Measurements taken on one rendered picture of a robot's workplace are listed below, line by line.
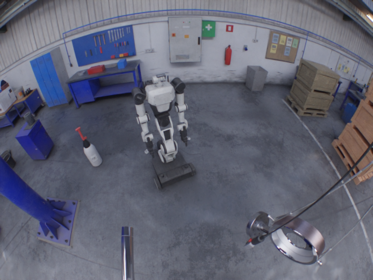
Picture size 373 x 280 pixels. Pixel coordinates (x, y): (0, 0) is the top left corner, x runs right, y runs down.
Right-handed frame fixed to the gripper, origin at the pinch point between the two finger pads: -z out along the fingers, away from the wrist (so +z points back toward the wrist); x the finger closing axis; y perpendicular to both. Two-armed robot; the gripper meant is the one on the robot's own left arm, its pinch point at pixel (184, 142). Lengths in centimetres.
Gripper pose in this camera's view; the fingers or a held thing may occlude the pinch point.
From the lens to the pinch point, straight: 207.6
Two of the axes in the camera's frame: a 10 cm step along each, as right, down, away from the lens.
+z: -0.9, -8.2, -5.7
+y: 9.0, -3.1, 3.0
